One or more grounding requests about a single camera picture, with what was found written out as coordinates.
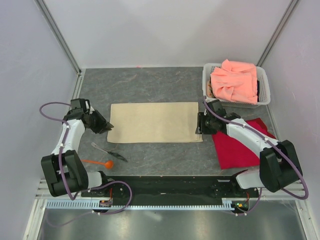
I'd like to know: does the red cloth napkin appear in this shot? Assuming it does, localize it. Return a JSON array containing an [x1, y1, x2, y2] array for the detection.
[[212, 131, 260, 170]]

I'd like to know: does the orange plastic spoon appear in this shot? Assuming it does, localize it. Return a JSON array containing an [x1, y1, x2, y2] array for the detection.
[[82, 159, 114, 170]]

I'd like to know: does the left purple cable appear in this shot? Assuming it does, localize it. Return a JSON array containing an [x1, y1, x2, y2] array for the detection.
[[39, 102, 132, 227]]

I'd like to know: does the dark cloth in basket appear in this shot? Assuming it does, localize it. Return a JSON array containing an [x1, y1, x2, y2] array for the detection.
[[257, 80, 260, 102]]

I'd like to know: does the patterned cloth in basket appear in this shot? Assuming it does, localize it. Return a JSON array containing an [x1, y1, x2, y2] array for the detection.
[[206, 80, 215, 98]]

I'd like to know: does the white slotted cable duct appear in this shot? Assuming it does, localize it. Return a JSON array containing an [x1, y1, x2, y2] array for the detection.
[[45, 199, 243, 211]]

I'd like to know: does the salmon pink cloth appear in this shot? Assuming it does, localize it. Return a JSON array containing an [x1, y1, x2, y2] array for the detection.
[[210, 59, 258, 105]]

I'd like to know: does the white plastic basket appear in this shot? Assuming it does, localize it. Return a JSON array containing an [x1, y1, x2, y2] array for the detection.
[[202, 59, 271, 109]]

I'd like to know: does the beige cloth napkin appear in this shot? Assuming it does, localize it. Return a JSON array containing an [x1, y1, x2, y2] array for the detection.
[[107, 102, 203, 144]]

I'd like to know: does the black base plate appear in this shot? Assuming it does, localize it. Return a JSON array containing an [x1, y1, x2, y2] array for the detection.
[[81, 175, 259, 206]]

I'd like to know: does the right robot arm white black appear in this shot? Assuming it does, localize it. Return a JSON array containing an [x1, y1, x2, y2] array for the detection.
[[195, 99, 303, 197]]

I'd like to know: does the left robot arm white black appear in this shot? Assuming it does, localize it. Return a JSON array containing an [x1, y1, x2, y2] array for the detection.
[[39, 98, 114, 201]]

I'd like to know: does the black knife clear handle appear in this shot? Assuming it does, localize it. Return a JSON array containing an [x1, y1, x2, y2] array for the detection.
[[91, 142, 128, 163]]

